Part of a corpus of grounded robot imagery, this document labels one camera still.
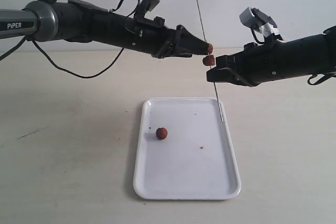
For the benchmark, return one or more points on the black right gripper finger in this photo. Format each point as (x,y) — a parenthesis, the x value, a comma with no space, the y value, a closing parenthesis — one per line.
(225,62)
(226,75)

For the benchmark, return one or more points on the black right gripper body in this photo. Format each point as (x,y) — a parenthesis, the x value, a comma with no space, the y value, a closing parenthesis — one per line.
(256,63)

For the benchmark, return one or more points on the white rectangular plastic tray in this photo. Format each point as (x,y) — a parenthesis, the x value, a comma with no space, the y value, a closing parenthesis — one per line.
(176,168)

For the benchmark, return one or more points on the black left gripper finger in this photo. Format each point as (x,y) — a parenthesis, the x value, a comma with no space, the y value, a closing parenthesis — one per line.
(182,53)
(188,41)

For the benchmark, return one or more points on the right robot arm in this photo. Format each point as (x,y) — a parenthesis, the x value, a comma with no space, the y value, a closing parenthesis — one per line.
(278,60)

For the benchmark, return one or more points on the thin metal skewer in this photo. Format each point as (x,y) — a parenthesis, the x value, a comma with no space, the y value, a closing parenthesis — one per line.
(204,37)

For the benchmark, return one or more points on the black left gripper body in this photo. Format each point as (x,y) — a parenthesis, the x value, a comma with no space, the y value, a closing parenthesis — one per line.
(153,37)

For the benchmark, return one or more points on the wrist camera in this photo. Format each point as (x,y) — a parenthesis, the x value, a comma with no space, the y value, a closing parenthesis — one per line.
(263,28)
(144,7)

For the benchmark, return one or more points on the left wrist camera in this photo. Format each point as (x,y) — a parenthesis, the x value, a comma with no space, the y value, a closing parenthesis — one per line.
(144,7)

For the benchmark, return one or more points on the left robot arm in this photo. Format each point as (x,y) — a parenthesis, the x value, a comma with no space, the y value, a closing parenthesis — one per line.
(83,22)

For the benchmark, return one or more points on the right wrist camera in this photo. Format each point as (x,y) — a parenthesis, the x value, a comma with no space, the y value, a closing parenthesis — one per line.
(263,28)

